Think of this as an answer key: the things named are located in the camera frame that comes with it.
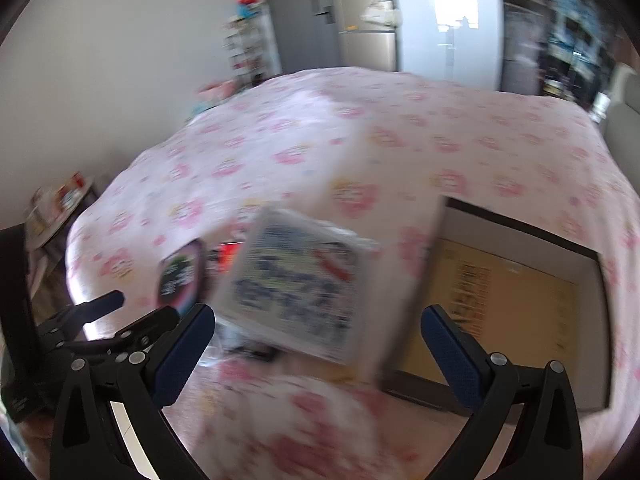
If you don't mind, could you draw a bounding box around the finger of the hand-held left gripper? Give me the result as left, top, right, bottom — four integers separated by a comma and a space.
37, 290, 125, 342
65, 309, 183, 361

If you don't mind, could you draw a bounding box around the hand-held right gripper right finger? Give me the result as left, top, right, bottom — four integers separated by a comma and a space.
420, 304, 585, 480

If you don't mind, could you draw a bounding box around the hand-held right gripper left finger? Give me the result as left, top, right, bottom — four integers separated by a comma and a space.
49, 304, 217, 480

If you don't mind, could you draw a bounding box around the dark purple glow box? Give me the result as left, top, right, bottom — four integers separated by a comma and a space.
159, 239, 207, 312

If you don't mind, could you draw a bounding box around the black-edged cardboard box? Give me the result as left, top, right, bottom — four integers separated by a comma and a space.
382, 195, 615, 415

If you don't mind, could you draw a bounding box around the red booklet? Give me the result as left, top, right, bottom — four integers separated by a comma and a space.
215, 242, 247, 281

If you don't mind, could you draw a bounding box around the white cartoon printed kit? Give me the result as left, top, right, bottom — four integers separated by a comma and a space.
212, 205, 382, 367

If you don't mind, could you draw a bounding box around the cluttered side table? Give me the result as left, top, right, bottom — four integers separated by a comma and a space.
24, 172, 97, 253

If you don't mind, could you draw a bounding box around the pink printed blanket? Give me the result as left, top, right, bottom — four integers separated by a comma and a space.
65, 67, 640, 480

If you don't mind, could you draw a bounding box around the pink storage box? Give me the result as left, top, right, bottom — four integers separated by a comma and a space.
199, 80, 242, 107

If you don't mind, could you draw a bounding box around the grey sofa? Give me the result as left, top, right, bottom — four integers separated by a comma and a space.
599, 62, 640, 173

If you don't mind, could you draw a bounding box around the white glossy door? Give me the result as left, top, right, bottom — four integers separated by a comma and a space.
394, 0, 503, 92

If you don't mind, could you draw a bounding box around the silver refrigerator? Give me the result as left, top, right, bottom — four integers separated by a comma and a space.
332, 0, 402, 74

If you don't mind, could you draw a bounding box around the dark bookshelf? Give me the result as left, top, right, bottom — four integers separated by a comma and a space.
500, 0, 623, 107

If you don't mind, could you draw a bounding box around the white wire shelf rack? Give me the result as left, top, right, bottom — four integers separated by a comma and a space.
222, 0, 272, 87

